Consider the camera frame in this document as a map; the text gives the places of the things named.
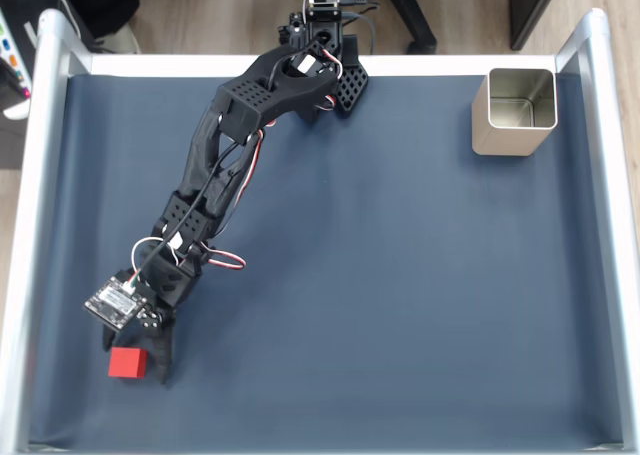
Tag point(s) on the black office chair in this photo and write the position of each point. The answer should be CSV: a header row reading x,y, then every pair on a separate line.
x,y
415,20

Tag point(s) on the square metal container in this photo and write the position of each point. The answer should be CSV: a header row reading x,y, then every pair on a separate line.
x,y
500,137

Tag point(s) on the person's foot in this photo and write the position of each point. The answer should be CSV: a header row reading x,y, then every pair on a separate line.
x,y
122,42

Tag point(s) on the white device with coloured buttons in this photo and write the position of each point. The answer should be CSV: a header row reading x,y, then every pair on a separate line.
x,y
12,50

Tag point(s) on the camera circuit board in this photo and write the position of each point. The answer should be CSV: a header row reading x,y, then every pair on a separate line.
x,y
112,302

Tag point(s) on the blue table mat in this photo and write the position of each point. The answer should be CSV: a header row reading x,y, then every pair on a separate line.
x,y
375,275

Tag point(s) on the person's leg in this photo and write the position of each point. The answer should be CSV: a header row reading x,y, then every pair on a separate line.
x,y
110,0

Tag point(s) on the silver table frame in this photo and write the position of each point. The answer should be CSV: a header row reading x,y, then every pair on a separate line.
x,y
30,175

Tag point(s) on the red cube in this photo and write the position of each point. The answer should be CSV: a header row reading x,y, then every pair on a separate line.
x,y
127,364

